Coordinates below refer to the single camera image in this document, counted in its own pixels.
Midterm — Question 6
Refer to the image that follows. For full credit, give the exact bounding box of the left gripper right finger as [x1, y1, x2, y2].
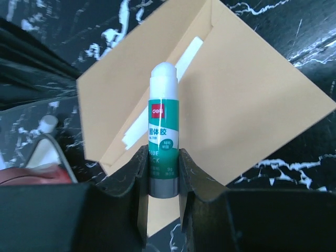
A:
[178, 149, 236, 251]

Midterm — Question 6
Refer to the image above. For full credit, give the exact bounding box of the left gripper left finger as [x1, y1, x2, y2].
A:
[83, 145, 149, 251]

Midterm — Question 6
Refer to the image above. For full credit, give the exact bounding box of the ornate bordered letter paper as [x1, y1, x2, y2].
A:
[122, 36, 203, 150]

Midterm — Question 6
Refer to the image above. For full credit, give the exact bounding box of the green white glue stick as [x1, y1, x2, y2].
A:
[148, 62, 181, 198]

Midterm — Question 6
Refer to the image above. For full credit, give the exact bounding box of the white glue stick cap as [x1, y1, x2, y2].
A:
[38, 114, 58, 133]

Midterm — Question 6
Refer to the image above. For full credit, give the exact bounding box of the brown paper envelope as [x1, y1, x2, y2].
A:
[76, 0, 336, 238]

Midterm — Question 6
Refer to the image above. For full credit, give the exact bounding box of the white strawberry tray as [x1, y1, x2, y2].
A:
[22, 134, 78, 183]

